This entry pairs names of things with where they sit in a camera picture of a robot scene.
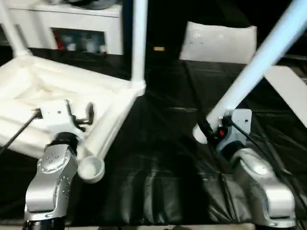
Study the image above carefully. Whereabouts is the grey rounded container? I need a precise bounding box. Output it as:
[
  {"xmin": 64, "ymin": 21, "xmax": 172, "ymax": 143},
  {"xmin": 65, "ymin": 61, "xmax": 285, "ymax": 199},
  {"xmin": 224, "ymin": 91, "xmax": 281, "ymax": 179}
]
[{"xmin": 67, "ymin": 0, "xmax": 120, "ymax": 6}]

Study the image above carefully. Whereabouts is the black cabinet with gold label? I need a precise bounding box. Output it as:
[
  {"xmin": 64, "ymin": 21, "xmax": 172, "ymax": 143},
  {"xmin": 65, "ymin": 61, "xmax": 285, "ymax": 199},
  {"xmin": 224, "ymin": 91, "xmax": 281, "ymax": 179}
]
[{"xmin": 122, "ymin": 0, "xmax": 190, "ymax": 60}]

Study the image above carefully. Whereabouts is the white plastic table leg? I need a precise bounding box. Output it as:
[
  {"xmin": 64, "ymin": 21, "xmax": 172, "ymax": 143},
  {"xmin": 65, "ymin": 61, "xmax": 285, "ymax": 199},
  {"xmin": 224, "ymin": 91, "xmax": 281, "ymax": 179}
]
[
  {"xmin": 192, "ymin": 0, "xmax": 307, "ymax": 145},
  {"xmin": 0, "ymin": 0, "xmax": 33, "ymax": 59},
  {"xmin": 130, "ymin": 0, "xmax": 147, "ymax": 88}
]

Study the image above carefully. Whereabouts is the white plastic table top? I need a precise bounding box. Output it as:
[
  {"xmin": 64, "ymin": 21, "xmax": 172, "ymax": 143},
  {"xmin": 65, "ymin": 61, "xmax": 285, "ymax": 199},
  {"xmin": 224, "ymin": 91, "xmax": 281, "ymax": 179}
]
[{"xmin": 0, "ymin": 56, "xmax": 147, "ymax": 184}]

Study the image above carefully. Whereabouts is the black work mat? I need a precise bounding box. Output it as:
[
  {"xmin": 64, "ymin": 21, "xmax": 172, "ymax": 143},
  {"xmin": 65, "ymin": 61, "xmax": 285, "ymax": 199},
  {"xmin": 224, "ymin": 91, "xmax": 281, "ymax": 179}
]
[{"xmin": 0, "ymin": 46, "xmax": 307, "ymax": 227}]

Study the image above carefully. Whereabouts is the white flat board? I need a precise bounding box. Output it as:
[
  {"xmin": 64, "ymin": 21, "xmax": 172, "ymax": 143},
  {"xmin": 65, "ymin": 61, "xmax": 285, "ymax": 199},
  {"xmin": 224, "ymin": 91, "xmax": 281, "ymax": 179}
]
[{"xmin": 263, "ymin": 66, "xmax": 307, "ymax": 127}]

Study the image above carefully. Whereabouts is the white cabinet with glass doors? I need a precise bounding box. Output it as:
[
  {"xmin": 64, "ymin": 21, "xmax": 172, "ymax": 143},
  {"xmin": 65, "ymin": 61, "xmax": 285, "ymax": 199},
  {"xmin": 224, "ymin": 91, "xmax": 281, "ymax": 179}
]
[{"xmin": 0, "ymin": 0, "xmax": 124, "ymax": 55}]

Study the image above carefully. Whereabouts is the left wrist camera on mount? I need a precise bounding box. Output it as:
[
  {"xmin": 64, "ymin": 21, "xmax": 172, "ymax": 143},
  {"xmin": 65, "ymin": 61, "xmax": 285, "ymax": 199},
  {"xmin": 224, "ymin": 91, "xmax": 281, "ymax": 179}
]
[{"xmin": 39, "ymin": 100, "xmax": 83, "ymax": 142}]

